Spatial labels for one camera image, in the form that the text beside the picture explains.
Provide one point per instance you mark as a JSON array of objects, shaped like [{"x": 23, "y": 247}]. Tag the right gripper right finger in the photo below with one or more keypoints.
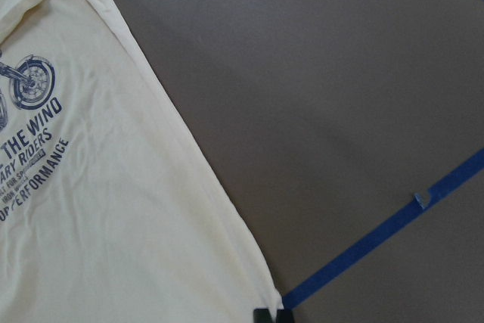
[{"x": 284, "y": 314}]

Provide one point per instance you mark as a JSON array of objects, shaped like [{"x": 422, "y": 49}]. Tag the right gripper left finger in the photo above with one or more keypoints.
[{"x": 262, "y": 315}]

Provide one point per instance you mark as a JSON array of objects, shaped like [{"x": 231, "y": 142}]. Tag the cream long-sleeve graphic shirt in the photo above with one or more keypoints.
[{"x": 109, "y": 209}]

